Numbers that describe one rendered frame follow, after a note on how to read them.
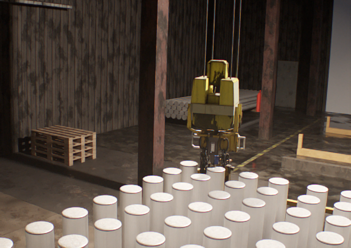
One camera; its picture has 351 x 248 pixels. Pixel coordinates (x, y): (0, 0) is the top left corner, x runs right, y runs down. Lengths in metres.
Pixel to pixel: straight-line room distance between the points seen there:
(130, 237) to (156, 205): 0.32
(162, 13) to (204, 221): 4.13
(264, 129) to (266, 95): 0.94
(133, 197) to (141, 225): 0.40
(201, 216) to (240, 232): 0.28
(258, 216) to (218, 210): 0.30
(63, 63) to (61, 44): 0.48
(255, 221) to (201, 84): 1.22
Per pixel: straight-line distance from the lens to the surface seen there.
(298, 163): 8.80
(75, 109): 10.69
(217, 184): 3.62
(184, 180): 3.75
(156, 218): 2.91
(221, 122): 3.46
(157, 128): 6.37
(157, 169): 6.55
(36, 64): 9.74
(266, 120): 11.41
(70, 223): 2.63
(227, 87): 3.35
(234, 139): 3.63
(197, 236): 2.78
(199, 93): 3.39
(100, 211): 2.82
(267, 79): 11.29
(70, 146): 8.32
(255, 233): 2.94
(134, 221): 2.66
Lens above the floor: 2.38
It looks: 10 degrees down
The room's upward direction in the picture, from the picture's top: 2 degrees clockwise
